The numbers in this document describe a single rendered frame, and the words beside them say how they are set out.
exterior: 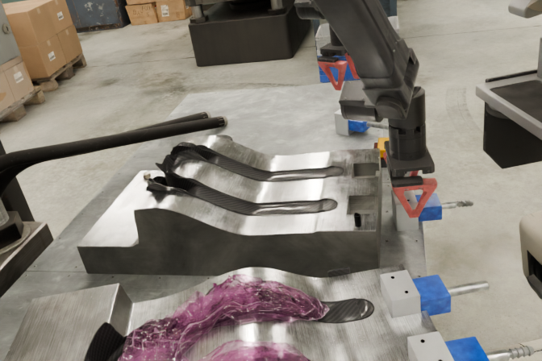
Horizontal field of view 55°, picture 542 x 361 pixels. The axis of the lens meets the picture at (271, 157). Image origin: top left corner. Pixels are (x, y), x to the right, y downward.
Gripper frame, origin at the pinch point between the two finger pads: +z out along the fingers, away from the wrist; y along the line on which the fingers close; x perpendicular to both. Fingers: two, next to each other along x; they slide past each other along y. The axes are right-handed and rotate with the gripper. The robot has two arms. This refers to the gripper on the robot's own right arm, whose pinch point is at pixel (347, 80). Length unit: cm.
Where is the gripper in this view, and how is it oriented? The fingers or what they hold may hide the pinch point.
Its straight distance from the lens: 123.2
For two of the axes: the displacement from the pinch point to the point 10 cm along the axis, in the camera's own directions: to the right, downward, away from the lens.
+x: 7.5, 1.9, -6.3
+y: -6.4, 4.4, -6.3
